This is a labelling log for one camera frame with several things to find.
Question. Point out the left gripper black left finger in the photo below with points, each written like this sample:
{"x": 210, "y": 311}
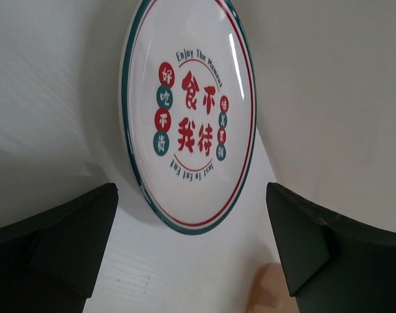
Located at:
{"x": 50, "y": 262}

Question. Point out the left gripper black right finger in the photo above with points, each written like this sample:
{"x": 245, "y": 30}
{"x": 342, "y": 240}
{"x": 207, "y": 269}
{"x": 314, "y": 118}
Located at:
{"x": 331, "y": 263}

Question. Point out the plate with red characters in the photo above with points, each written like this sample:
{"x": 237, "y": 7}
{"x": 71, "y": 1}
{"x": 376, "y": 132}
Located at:
{"x": 187, "y": 101}

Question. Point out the pink drip tray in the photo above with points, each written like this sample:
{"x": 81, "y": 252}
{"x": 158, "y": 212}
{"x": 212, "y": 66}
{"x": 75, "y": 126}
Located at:
{"x": 269, "y": 291}

